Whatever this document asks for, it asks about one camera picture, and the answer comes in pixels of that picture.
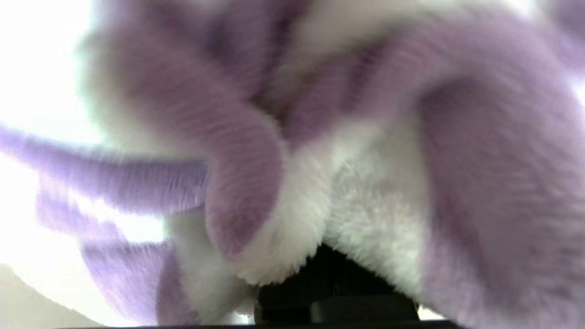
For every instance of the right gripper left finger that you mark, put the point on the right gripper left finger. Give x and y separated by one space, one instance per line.
288 306

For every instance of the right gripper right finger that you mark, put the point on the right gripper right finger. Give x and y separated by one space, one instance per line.
365 306

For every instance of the purple white striped towel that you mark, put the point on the purple white striped towel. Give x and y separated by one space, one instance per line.
411 137

